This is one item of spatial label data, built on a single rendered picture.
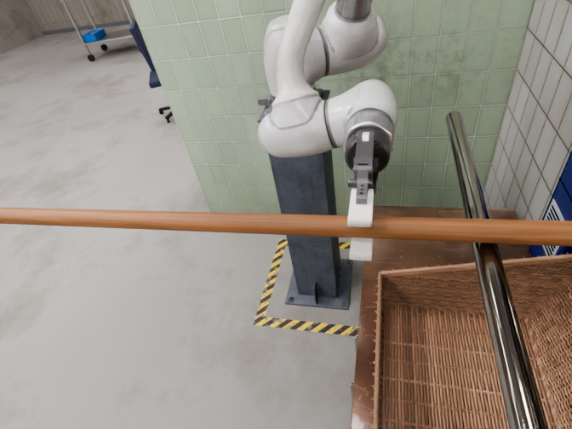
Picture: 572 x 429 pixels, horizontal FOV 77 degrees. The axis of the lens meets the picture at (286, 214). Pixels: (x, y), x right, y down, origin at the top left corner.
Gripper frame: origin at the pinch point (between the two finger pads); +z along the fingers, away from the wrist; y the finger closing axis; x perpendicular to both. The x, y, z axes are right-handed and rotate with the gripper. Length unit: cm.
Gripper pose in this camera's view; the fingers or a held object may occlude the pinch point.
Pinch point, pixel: (361, 226)
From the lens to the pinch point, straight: 50.0
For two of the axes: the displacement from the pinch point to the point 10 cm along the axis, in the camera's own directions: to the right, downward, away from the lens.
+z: -2.1, 6.7, -7.1
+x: -9.7, -0.3, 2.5
